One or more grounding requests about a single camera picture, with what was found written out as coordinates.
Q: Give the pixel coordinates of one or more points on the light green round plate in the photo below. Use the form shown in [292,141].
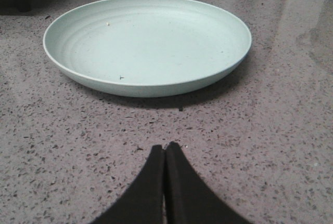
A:
[147,48]

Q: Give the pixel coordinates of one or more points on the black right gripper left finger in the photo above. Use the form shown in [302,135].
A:
[142,201]

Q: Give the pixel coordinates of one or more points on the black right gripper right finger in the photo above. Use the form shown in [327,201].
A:
[188,199]

